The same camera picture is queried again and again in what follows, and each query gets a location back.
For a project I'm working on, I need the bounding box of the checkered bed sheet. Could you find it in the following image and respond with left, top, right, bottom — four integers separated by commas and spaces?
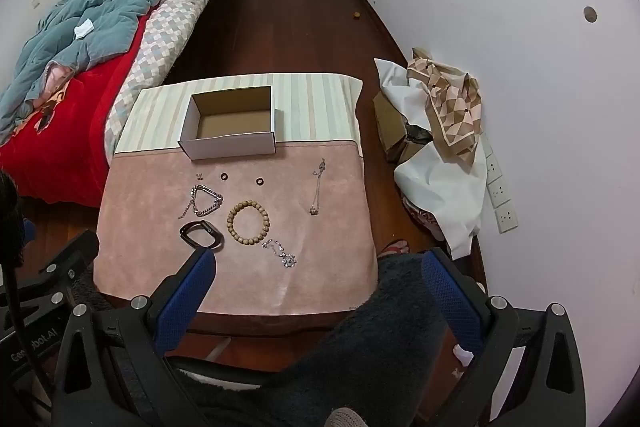
102, 0, 241, 158

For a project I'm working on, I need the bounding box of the pink patterned cloth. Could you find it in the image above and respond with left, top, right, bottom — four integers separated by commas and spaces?
402, 199, 447, 241

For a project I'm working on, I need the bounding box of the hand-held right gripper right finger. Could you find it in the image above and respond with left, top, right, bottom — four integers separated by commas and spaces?
422, 248, 586, 427

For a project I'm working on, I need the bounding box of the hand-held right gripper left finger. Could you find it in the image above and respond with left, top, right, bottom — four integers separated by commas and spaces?
50, 248, 217, 427

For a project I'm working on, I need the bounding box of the white cardboard box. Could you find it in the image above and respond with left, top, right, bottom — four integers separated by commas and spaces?
178, 85, 277, 159

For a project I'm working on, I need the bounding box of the thin silver necklace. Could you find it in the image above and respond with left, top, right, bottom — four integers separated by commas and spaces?
307, 158, 328, 217

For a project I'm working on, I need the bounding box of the pink slipper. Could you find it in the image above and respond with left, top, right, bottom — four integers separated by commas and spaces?
380, 239, 416, 258

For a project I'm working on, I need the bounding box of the bed with red blanket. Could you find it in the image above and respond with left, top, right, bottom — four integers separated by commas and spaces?
0, 0, 236, 208

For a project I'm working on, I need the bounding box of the pink and striped table cloth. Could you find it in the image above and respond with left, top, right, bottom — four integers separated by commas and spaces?
94, 73, 379, 317

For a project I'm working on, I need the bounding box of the blue-grey quilt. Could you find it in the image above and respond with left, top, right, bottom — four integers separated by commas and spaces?
0, 0, 238, 132

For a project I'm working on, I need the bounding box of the wooden bead bracelet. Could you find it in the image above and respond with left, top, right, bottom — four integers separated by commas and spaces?
226, 200, 271, 244

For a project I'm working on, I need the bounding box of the brown cardboard box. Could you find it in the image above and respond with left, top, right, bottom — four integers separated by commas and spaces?
374, 93, 432, 162

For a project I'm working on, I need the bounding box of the silver chain bracelet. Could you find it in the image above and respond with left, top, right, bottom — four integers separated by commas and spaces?
179, 184, 224, 221

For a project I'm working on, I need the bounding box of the black smart band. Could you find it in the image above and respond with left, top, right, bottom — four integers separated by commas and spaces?
180, 219, 224, 252

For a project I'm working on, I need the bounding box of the brown checkered scarf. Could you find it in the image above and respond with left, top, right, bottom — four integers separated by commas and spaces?
406, 48, 483, 168

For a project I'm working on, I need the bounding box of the beige knit cloth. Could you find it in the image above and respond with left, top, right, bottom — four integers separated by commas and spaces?
325, 407, 368, 427

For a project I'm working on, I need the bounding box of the wooden low table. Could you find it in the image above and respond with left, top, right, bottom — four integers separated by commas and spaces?
170, 307, 361, 373

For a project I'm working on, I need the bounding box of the black fuzzy cloth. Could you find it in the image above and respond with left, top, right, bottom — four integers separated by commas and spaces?
0, 169, 27, 270

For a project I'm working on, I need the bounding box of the silver crystal bracelet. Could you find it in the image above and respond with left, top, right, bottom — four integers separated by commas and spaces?
262, 238, 298, 269

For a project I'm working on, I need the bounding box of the black bag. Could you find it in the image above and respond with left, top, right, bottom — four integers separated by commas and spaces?
405, 122, 434, 146

